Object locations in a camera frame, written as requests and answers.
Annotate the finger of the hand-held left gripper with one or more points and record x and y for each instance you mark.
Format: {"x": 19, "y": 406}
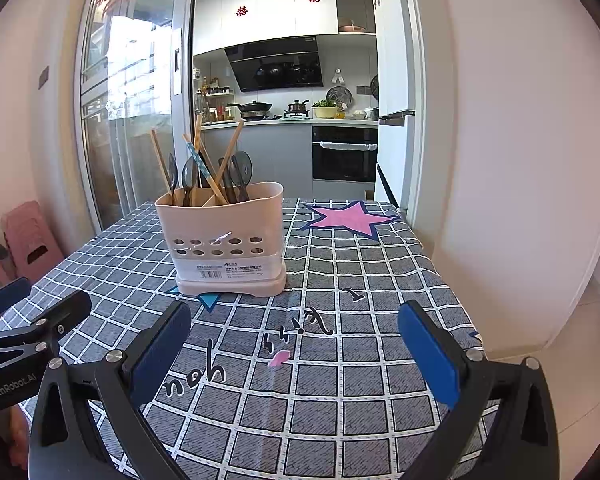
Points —
{"x": 7, "y": 292}
{"x": 65, "y": 310}

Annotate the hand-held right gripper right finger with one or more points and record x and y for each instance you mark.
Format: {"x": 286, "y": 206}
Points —
{"x": 430, "y": 355}

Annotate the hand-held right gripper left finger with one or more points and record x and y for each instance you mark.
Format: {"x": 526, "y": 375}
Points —
{"x": 162, "y": 350}

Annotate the beige plastic utensil holder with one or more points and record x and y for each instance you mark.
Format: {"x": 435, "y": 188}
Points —
{"x": 220, "y": 225}

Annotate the dark translucent spoon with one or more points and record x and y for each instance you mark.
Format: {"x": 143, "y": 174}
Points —
{"x": 172, "y": 172}
{"x": 241, "y": 165}
{"x": 225, "y": 175}
{"x": 190, "y": 177}

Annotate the person's left hand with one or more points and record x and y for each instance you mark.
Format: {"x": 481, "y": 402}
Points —
{"x": 2, "y": 430}

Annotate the grey checked star tablecloth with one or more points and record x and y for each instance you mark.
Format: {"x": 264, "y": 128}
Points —
{"x": 355, "y": 310}

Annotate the glass sliding door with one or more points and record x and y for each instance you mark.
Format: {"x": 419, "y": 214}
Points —
{"x": 130, "y": 110}

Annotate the black built-in oven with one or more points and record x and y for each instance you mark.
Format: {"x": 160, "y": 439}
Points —
{"x": 342, "y": 162}

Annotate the grey kitchen base cabinets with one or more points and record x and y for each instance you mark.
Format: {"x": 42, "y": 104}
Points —
{"x": 280, "y": 160}

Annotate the spice rack with bottles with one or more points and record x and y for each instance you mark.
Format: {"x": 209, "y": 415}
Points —
{"x": 215, "y": 105}

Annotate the black wok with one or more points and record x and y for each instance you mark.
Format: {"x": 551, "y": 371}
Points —
{"x": 255, "y": 108}

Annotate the green bowl of vegetables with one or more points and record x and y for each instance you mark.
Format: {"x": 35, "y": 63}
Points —
{"x": 326, "y": 111}

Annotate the round hanging strainer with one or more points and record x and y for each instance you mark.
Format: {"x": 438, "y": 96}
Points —
{"x": 339, "y": 96}

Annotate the small cooking pot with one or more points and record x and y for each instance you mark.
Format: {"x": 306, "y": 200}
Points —
{"x": 297, "y": 108}

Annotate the black range hood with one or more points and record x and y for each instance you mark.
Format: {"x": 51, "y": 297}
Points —
{"x": 275, "y": 67}

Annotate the white refrigerator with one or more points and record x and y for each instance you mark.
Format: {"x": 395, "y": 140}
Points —
{"x": 392, "y": 35}

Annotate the pink lidded pot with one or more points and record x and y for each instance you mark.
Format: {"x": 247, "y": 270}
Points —
{"x": 353, "y": 26}

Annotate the dark wall switch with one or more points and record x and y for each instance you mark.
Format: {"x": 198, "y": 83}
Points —
{"x": 43, "y": 76}

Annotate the white wall cabinets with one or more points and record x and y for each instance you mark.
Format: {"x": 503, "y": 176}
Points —
{"x": 270, "y": 10}

